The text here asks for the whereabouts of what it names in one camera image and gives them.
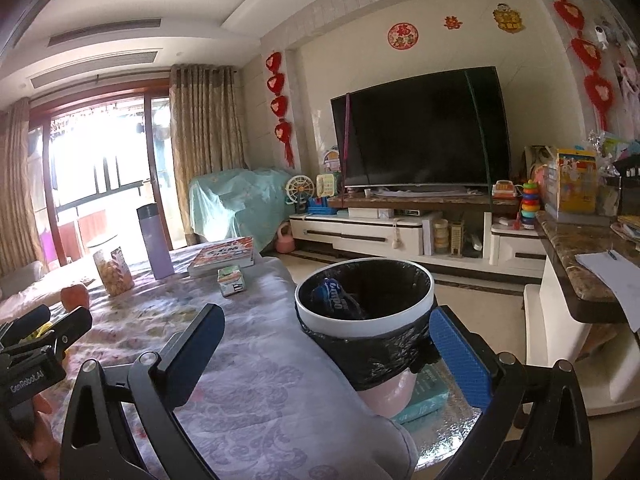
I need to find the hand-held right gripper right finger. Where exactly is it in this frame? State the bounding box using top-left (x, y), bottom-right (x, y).
top-left (428, 305), bottom-right (593, 480)

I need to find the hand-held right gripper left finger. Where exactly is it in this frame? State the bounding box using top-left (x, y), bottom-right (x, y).
top-left (59, 303), bottom-right (227, 480)

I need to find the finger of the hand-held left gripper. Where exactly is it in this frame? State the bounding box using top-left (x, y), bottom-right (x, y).
top-left (10, 306), bottom-right (94, 361)
top-left (0, 304), bottom-right (52, 343)

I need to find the white bin with black liner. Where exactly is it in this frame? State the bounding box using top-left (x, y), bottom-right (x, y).
top-left (294, 257), bottom-right (441, 418)

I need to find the blue wrapper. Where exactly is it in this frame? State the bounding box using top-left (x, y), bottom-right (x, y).
top-left (310, 277), bottom-right (371, 318)

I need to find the person's left hand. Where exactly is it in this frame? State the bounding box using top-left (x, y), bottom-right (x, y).
top-left (22, 391), bottom-right (57, 466)

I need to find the red apple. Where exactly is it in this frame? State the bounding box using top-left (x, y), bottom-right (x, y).
top-left (61, 283), bottom-right (92, 311)

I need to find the sofa with pink cover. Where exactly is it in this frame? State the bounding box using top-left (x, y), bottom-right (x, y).
top-left (0, 260), bottom-right (66, 306)

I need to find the teal flat box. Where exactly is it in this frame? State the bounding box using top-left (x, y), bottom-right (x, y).
top-left (390, 360), bottom-right (451, 423)

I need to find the floral tablecloth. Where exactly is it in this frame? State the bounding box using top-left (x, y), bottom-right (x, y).
top-left (0, 247), bottom-right (418, 480)

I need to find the clear jar of snack balls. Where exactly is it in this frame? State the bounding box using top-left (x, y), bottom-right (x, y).
top-left (92, 246), bottom-right (136, 297)

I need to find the green tissue box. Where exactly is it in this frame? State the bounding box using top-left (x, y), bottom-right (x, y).
top-left (216, 266), bottom-right (249, 298)

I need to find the silver foil mat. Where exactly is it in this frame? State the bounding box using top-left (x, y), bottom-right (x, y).
top-left (400, 360), bottom-right (496, 466)

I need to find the colourful book box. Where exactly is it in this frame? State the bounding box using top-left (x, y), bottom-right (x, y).
top-left (187, 236), bottom-right (257, 278)

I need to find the white counter cabinet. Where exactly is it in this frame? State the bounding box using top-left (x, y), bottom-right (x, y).
top-left (524, 260), bottom-right (640, 417)

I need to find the purple thermos bottle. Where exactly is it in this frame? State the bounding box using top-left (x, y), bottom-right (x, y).
top-left (136, 203), bottom-right (176, 281)

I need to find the beige patterned curtain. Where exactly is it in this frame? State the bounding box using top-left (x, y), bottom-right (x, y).
top-left (168, 63), bottom-right (246, 246)
top-left (0, 97), bottom-right (48, 276)

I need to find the brown marble counter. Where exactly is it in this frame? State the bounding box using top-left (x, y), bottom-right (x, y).
top-left (535, 210), bottom-right (640, 323)

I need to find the armchair under teal cover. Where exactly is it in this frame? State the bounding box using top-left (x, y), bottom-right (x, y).
top-left (188, 167), bottom-right (296, 253)

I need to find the balcony sliding glass door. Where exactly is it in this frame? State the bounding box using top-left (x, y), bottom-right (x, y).
top-left (27, 85), bottom-right (176, 266)

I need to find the white television cabinet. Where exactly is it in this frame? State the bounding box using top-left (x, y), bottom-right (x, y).
top-left (289, 192), bottom-right (548, 281)

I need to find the toy cash register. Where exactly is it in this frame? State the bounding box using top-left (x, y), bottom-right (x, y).
top-left (491, 178), bottom-right (521, 203)

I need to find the white paper sheet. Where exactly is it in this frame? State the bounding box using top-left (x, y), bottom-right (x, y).
top-left (575, 249), bottom-right (640, 333)

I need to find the toy ferris wheel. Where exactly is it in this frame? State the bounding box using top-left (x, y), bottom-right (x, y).
top-left (285, 175), bottom-right (317, 213)

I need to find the yellow toy phone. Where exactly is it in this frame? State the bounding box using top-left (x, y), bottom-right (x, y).
top-left (316, 173), bottom-right (342, 198)

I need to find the yellow cartoon box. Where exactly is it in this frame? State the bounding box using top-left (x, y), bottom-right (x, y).
top-left (555, 147), bottom-right (598, 213)

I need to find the black flat television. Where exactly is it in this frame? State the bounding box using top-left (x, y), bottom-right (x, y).
top-left (330, 66), bottom-right (512, 188)

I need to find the ceiling air vent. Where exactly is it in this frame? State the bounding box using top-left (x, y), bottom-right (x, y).
top-left (47, 18), bottom-right (162, 47)
top-left (29, 50), bottom-right (158, 89)

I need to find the gold red figure sticker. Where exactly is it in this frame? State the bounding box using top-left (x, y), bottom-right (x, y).
top-left (492, 2), bottom-right (525, 33)

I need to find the rainbow stacking ring toy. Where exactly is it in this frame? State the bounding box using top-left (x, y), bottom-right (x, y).
top-left (517, 180), bottom-right (541, 231)

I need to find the red heart hanging string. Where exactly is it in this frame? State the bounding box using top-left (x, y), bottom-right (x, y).
top-left (265, 51), bottom-right (296, 168)
top-left (536, 0), bottom-right (616, 131)

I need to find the round red wall sticker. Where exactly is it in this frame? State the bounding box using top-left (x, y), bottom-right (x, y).
top-left (387, 22), bottom-right (420, 51)

